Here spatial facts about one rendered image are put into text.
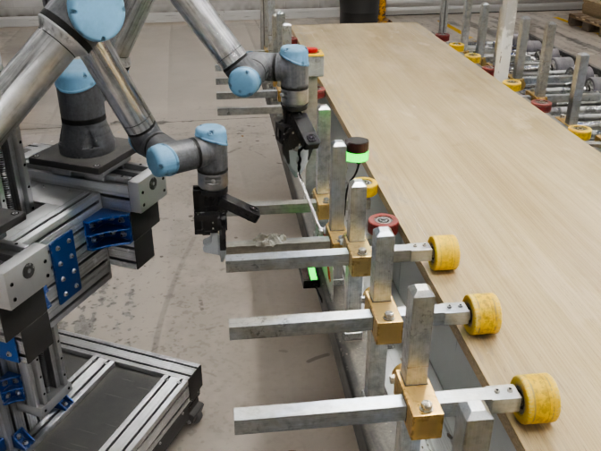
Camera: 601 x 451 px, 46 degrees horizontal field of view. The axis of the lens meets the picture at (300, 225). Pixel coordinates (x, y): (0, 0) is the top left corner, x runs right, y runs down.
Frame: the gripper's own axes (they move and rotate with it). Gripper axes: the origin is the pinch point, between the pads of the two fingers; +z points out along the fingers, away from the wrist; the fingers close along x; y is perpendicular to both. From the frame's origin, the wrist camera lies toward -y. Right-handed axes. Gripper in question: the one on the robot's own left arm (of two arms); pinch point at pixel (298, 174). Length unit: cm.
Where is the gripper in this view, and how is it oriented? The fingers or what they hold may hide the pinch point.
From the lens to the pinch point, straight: 198.8
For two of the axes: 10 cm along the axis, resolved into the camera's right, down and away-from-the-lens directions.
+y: -4.6, -4.0, 7.9
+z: 0.0, 8.9, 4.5
